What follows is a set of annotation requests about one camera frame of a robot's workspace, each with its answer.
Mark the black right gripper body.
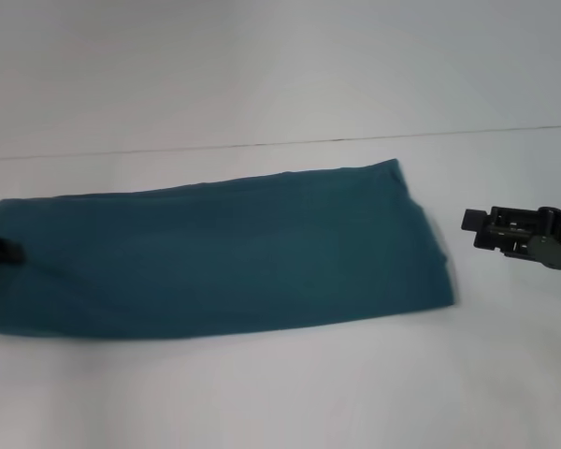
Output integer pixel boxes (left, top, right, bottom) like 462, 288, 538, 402
525, 204, 561, 271

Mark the teal t-shirt with pink print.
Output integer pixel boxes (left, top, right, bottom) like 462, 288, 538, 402
0, 157, 455, 340

